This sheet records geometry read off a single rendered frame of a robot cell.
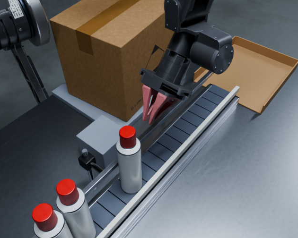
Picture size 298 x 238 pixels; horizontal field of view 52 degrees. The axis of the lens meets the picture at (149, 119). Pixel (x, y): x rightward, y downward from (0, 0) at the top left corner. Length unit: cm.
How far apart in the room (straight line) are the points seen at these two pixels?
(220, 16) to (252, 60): 204
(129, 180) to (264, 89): 62
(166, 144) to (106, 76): 25
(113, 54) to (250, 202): 51
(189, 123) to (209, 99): 12
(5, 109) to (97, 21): 161
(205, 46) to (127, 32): 29
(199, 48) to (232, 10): 282
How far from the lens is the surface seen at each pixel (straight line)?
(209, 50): 56
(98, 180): 69
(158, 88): 60
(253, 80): 115
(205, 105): 95
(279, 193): 88
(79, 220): 61
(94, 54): 84
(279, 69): 124
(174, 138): 85
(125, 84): 83
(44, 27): 86
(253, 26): 318
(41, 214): 54
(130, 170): 67
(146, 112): 64
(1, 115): 235
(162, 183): 77
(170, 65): 60
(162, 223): 78
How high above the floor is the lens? 154
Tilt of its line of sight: 48 degrees down
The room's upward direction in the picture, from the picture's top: straight up
